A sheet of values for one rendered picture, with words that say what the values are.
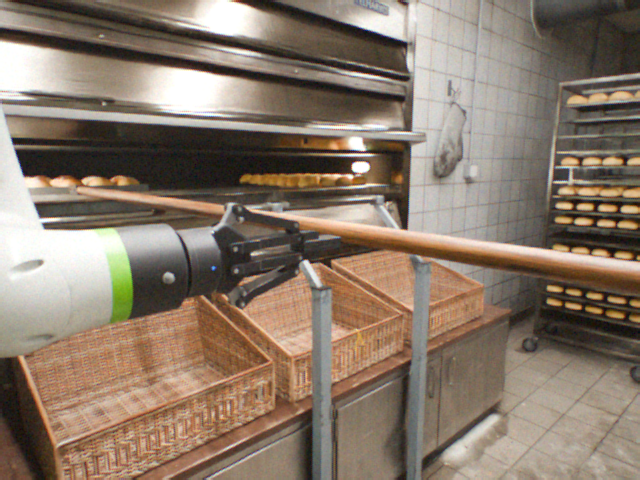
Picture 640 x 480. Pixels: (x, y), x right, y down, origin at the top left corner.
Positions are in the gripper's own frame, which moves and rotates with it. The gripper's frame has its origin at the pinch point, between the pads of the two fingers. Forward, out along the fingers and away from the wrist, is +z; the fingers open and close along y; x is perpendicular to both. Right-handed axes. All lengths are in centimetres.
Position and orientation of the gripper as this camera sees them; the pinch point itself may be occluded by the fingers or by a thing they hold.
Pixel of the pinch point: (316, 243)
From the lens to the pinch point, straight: 59.3
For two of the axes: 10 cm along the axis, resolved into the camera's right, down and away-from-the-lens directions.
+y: 0.0, 9.8, 1.9
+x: 6.6, 1.4, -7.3
